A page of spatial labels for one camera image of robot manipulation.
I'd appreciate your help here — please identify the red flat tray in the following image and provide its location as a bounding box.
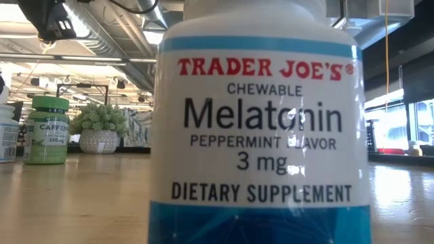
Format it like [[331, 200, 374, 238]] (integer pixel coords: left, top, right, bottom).
[[377, 147, 410, 155]]

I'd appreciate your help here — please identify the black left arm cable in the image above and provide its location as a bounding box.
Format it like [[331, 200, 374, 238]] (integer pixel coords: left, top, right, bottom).
[[107, 0, 159, 15]]

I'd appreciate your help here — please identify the small pale container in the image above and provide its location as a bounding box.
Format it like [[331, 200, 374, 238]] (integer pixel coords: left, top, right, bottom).
[[408, 140, 424, 157]]

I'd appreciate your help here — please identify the green potted plant white pot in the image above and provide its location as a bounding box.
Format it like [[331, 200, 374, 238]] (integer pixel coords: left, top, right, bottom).
[[68, 102, 130, 155]]

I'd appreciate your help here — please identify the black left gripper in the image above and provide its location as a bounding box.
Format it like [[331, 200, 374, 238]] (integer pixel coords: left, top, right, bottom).
[[16, 0, 79, 43]]

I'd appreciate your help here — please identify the green caffeine pill bottle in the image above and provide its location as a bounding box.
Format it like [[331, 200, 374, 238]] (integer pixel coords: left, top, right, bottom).
[[22, 95, 71, 166]]

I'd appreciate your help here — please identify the white Melatonin supplement bottle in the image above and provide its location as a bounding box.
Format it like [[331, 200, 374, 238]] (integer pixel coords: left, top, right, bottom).
[[148, 0, 373, 244]]

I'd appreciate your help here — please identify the silver rectangular air duct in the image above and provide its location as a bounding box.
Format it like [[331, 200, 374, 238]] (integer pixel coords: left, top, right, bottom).
[[325, 0, 416, 52]]

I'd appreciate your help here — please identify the black background monitor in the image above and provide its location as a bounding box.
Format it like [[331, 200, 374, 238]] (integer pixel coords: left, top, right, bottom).
[[9, 100, 25, 115]]

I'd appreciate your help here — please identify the long ceiling light bar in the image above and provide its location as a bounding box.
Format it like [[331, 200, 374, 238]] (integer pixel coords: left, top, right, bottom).
[[0, 53, 157, 66]]

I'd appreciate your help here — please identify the silver spiral ventilation duct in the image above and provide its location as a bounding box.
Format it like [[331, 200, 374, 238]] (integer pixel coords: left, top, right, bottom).
[[64, 0, 157, 92], [135, 0, 170, 30]]

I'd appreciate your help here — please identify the black background rig frame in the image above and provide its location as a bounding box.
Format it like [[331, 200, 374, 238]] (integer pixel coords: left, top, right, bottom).
[[55, 83, 110, 106]]

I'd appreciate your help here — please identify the black plastic crate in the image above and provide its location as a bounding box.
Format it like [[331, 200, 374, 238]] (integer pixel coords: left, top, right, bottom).
[[366, 120, 378, 153]]

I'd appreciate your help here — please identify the yellow hanging cable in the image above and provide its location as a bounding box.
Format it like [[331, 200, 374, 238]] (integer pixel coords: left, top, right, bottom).
[[384, 0, 391, 113]]

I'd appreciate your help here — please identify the white bottle blue label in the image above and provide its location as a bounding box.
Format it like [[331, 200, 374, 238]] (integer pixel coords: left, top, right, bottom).
[[0, 103, 20, 164]]

